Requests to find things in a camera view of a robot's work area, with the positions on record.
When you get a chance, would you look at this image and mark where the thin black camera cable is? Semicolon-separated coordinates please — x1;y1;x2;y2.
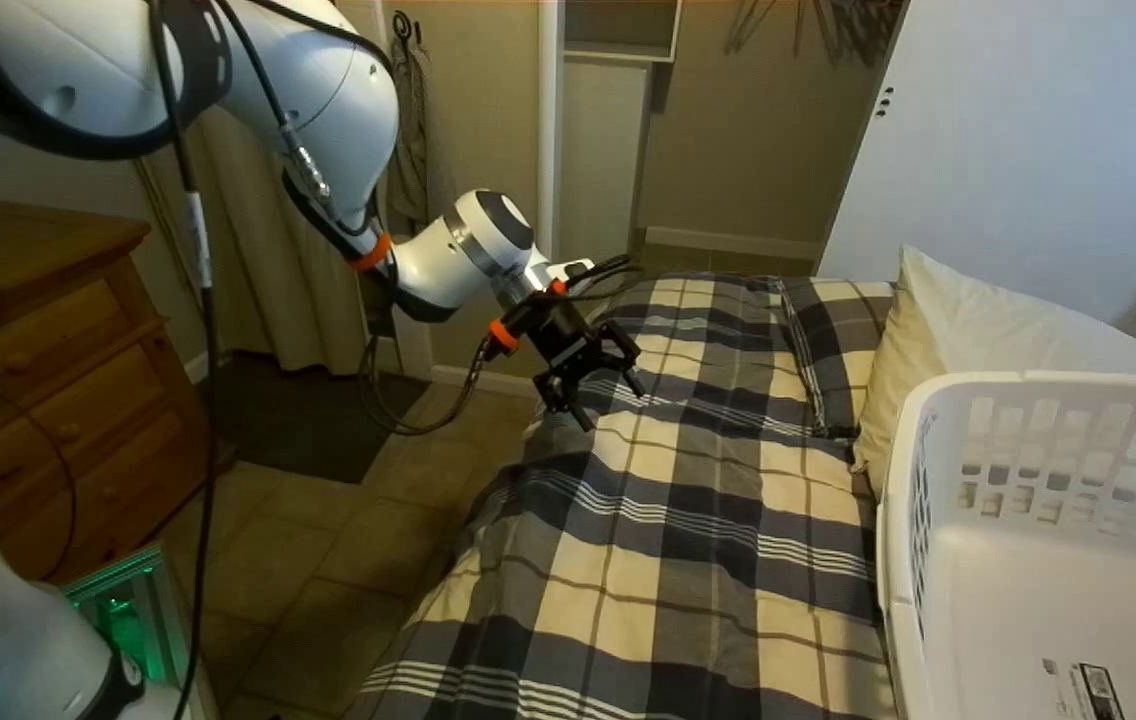
365;249;638;440

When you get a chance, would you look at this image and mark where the green-lit glass box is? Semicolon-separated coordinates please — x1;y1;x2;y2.
55;541;202;720

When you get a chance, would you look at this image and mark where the cream pillow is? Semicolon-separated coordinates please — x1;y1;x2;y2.
852;245;1136;500

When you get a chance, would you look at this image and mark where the narrow white closet door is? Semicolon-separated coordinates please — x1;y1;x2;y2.
537;0;687;270

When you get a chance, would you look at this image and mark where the plaid bed blanket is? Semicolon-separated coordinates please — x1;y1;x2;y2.
344;270;909;720

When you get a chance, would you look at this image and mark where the dark hanging wall decoration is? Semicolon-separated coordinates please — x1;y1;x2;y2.
724;0;915;68

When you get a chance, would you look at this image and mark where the beige curtain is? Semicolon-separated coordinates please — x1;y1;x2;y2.
133;100;380;379

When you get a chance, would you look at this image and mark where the wooden dresser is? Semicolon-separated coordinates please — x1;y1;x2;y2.
0;201;221;586

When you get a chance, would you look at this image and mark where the large white door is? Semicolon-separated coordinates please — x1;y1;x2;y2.
817;0;1136;327

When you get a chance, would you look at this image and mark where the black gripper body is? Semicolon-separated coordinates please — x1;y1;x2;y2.
485;282;600;379

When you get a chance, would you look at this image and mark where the dark floor mat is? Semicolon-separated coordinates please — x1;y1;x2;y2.
195;353;435;489

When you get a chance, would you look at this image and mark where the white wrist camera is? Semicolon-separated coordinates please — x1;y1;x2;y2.
548;251;600;287

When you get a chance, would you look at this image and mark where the white plastic laundry basket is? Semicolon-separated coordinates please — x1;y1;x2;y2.
871;369;1136;720

